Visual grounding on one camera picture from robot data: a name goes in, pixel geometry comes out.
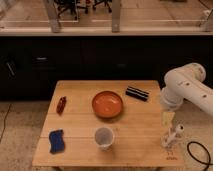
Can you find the orange bowl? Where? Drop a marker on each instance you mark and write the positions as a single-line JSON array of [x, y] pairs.
[[107, 104]]

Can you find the black striped box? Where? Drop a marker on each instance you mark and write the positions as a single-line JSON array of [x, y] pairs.
[[137, 93]]

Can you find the wooden table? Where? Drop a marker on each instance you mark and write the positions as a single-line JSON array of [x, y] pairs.
[[138, 130]]

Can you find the white cup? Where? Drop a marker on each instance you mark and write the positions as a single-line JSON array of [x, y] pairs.
[[104, 137]]

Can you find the red toy figure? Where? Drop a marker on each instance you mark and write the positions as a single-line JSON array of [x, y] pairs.
[[61, 105]]

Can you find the blue sponge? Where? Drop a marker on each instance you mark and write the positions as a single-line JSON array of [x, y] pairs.
[[56, 141]]

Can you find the dark cabinet counter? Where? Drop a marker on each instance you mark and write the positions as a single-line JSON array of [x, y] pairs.
[[32, 62]]

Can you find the office chair base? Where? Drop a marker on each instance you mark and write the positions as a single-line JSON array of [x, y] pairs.
[[73, 6]]

